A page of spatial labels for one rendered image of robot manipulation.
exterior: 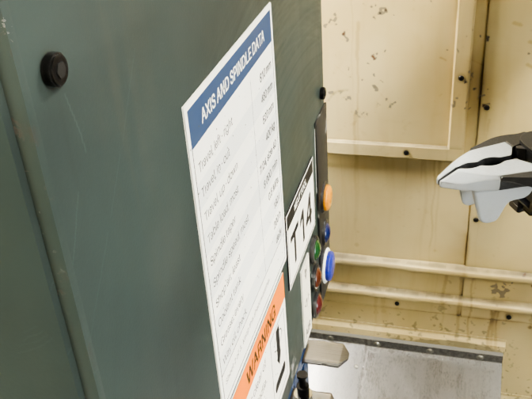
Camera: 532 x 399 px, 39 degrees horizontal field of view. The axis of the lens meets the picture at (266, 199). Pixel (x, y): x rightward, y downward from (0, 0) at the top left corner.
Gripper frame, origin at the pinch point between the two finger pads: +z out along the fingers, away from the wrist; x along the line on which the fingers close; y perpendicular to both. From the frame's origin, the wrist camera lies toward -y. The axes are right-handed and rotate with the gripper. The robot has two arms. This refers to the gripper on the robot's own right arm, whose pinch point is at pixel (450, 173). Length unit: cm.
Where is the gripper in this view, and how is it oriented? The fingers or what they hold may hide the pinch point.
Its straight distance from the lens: 75.1
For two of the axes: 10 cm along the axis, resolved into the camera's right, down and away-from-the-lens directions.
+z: -9.6, 1.9, -1.9
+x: -2.6, -4.9, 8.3
